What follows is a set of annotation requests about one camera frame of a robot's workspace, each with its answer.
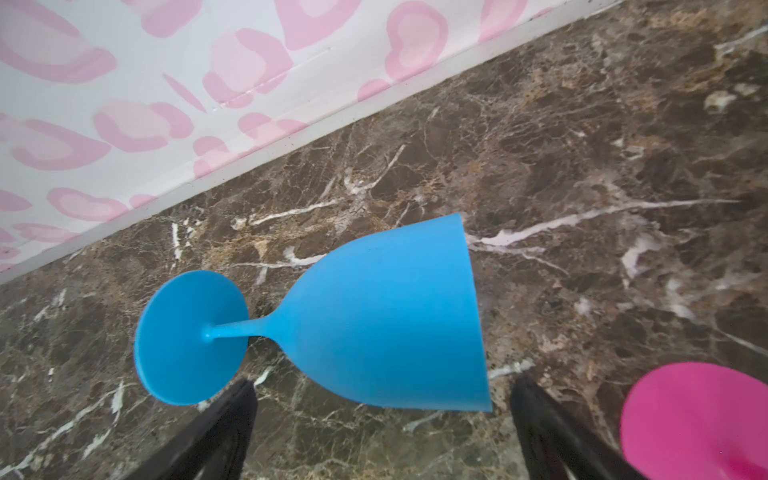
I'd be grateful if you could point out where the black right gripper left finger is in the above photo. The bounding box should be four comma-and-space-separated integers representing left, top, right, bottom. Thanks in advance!
128, 379, 258, 479

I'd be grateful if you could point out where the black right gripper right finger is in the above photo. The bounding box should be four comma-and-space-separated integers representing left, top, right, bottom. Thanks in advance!
511, 375, 644, 480

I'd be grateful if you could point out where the magenta wine glass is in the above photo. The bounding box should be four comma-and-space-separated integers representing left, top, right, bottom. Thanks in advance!
620, 362, 767, 479

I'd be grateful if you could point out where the blue wine glass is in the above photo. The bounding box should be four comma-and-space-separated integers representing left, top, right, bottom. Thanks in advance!
134, 214, 492, 412

